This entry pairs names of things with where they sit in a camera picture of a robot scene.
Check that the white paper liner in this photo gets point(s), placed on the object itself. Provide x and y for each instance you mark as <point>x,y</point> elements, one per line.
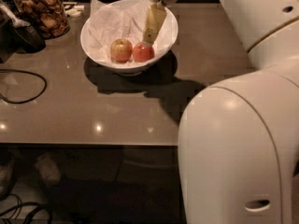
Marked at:
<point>121,19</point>

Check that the small white items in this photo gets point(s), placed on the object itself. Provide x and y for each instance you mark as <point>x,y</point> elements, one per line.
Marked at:
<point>73,10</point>

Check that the red apple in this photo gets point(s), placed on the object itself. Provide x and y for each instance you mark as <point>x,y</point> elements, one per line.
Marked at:
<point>142,53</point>

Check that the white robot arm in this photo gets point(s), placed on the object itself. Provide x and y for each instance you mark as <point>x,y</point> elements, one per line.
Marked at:
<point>238,139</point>

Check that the white shoe under table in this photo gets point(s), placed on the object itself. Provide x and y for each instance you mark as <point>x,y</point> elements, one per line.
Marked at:
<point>48,170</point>

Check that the white ceramic bowl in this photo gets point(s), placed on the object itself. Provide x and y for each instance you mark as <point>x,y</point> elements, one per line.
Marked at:
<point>163,43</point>

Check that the black rounded appliance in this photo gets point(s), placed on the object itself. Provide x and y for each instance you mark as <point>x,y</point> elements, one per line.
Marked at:
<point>29,39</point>

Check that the white spoon handle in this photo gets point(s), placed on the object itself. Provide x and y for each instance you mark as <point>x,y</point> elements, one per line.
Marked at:
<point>17,23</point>

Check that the yellow-red apple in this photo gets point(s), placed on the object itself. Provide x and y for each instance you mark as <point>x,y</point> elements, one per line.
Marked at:
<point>121,50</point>

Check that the glass jar of chips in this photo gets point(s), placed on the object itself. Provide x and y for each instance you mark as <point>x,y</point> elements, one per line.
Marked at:
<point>47,16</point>

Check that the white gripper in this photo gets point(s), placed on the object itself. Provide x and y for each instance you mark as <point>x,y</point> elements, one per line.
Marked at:
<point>155,18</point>

